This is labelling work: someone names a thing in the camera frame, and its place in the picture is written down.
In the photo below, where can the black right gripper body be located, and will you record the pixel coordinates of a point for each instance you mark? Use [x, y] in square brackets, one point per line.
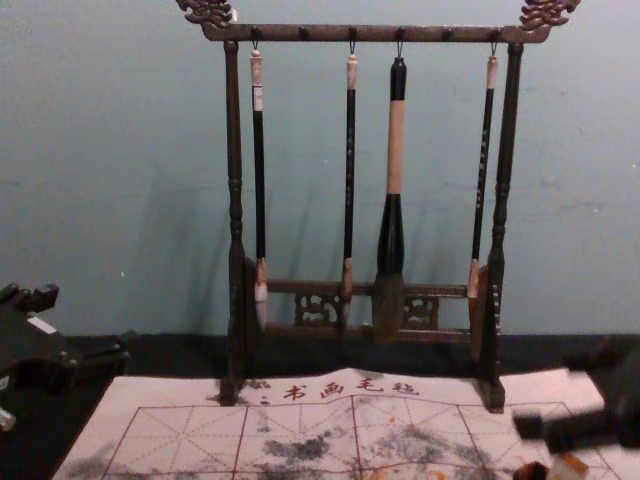
[627, 400]

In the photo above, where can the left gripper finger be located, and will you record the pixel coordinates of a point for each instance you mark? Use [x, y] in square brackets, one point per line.
[37, 297]
[102, 362]

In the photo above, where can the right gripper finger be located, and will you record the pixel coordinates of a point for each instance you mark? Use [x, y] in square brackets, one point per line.
[597, 359]
[565, 427]

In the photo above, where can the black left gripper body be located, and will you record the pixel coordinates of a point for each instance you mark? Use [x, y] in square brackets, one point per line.
[30, 360]

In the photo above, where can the small white and orange block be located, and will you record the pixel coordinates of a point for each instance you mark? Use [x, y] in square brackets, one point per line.
[569, 467]

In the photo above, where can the small dark brown container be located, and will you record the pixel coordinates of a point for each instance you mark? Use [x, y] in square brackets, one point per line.
[532, 471]

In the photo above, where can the black table cloth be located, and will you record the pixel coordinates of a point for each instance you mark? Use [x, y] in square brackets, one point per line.
[165, 355]

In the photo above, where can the dark wooden brush rack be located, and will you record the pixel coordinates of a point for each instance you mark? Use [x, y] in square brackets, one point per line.
[233, 200]

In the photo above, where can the thin black calligraphy brush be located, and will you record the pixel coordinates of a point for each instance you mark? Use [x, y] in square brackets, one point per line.
[349, 190]
[483, 175]

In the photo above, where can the thin brush with paper label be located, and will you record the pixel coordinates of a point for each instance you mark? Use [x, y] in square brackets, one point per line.
[259, 200]

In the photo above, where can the white felt mat, red grid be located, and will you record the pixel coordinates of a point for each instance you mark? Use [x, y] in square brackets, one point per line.
[320, 430]

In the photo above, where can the large black and tan brush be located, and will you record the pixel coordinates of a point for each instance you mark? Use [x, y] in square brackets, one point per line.
[395, 150]

